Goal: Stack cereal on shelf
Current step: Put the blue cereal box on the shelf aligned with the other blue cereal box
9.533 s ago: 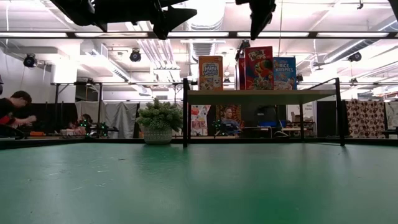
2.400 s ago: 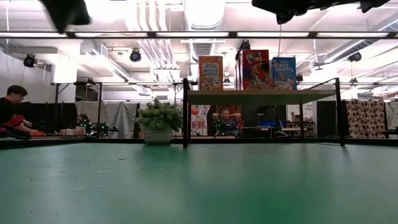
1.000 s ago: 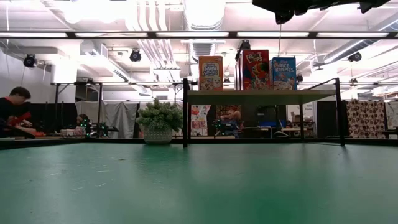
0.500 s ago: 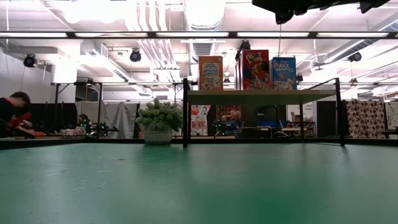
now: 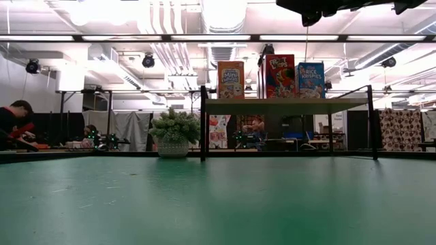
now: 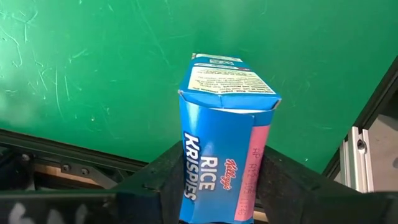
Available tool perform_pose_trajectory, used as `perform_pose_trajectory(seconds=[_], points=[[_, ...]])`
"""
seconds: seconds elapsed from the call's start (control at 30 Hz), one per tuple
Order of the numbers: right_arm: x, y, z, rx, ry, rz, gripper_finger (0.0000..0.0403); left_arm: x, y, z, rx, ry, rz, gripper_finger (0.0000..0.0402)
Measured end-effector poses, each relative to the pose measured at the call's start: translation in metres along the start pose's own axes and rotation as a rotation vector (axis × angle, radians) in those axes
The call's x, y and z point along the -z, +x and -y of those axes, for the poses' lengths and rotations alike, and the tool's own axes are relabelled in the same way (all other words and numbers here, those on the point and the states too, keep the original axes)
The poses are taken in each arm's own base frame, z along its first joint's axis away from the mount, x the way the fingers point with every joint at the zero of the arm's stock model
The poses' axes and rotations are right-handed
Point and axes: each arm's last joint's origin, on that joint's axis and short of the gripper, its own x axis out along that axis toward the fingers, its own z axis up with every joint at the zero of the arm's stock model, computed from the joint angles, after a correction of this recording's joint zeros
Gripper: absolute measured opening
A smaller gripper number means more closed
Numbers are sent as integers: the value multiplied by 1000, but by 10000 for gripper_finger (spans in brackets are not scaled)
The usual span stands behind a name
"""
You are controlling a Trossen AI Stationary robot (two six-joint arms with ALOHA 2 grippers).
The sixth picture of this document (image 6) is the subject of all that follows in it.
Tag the green table mat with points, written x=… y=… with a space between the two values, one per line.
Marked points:
x=93 y=77

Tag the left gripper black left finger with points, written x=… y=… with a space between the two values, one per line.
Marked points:
x=93 y=205

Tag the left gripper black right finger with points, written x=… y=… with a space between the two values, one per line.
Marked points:
x=311 y=202

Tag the blue Rice Krispies cereal box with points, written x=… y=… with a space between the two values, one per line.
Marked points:
x=217 y=140

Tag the silver aluminium profile post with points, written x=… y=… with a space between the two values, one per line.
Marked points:
x=354 y=161

